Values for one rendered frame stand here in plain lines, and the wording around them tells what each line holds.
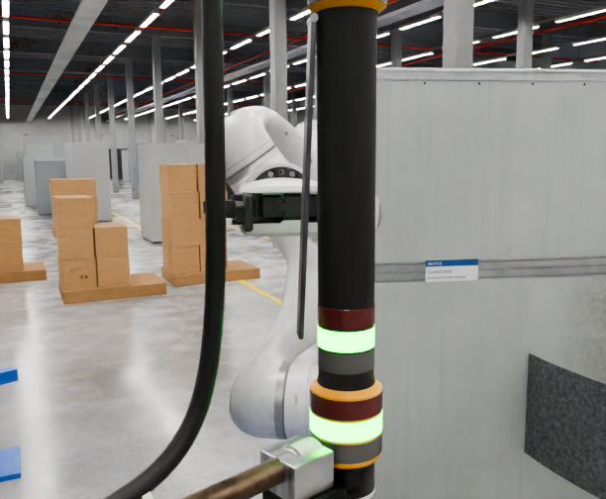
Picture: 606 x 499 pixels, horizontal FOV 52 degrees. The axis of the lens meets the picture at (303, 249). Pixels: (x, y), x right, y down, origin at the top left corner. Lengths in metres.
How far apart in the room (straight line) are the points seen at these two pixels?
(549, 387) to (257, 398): 1.65
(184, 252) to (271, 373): 7.52
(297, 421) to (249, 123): 0.46
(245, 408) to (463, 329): 1.52
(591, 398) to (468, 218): 0.73
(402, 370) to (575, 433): 0.63
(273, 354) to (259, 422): 0.11
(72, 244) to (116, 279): 0.67
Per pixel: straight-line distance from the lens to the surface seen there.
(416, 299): 2.31
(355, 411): 0.36
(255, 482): 0.34
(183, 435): 0.31
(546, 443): 2.57
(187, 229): 8.45
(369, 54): 0.35
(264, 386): 0.98
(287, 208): 0.60
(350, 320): 0.35
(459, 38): 7.19
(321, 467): 0.36
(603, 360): 2.71
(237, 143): 0.74
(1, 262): 9.53
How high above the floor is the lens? 1.70
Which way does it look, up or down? 9 degrees down
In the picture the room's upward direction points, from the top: 1 degrees counter-clockwise
